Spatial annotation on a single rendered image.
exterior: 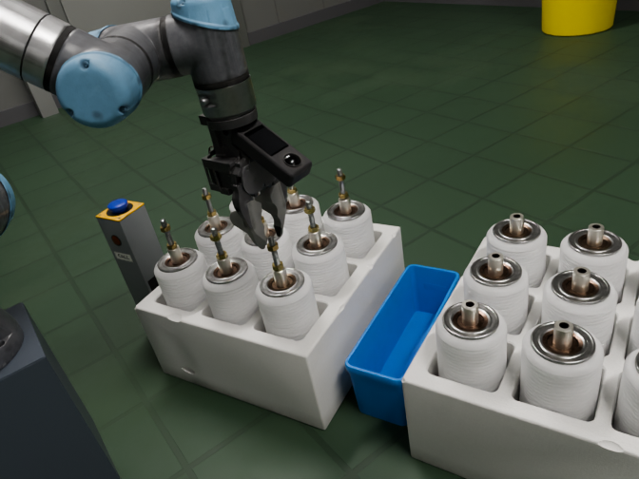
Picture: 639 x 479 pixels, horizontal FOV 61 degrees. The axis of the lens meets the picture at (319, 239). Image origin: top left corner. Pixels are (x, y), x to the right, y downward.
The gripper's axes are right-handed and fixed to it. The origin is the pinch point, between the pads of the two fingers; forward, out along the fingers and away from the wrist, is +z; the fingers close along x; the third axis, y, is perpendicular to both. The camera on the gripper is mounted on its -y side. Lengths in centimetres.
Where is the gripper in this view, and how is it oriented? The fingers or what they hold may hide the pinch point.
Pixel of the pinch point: (272, 236)
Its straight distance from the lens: 84.0
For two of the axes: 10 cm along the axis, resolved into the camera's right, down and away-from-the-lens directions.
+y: -7.7, -2.2, 6.0
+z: 1.7, 8.3, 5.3
